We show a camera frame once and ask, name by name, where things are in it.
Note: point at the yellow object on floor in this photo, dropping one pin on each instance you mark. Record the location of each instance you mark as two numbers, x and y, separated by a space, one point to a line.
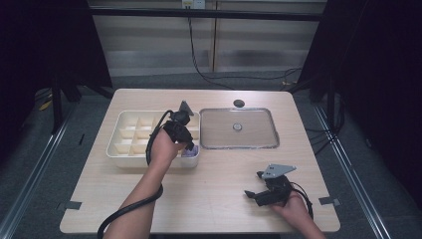
45 105

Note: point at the light purple sock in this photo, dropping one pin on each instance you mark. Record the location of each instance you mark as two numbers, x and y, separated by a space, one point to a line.
189 152

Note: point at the person's left hand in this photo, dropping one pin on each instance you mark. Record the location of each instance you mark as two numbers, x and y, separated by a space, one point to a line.
164 149

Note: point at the grey tape strip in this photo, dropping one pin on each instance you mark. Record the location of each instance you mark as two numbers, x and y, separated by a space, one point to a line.
329 200
70 205

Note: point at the metal floor rail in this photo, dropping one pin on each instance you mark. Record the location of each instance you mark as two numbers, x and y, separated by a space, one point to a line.
36 166
351 172

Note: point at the dark curtain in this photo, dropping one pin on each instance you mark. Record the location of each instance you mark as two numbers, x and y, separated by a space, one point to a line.
40 43
381 83

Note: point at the cream divided storage box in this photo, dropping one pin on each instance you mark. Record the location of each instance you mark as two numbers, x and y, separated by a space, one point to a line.
132 136

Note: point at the person's right hand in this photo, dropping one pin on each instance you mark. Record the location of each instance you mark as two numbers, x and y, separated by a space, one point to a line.
293 209

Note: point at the black stand leg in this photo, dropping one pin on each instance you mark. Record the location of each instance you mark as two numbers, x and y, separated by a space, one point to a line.
56 106

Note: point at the transparent lid with knob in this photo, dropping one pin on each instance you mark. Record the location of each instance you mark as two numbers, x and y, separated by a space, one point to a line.
252 131

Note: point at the black horizontal bar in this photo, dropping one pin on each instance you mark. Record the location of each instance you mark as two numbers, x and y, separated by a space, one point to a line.
205 14

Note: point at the dark round table grommet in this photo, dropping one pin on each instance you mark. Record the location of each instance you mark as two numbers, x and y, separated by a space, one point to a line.
239 103

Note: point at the white wall socket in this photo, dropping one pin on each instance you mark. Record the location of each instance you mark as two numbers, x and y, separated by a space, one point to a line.
193 4

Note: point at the small black floor object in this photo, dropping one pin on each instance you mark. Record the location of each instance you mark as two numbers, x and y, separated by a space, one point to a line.
81 139

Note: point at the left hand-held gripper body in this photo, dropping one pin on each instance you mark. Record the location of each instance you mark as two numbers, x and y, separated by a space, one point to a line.
177 129

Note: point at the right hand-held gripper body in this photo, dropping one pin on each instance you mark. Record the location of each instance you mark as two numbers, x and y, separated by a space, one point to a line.
275 192

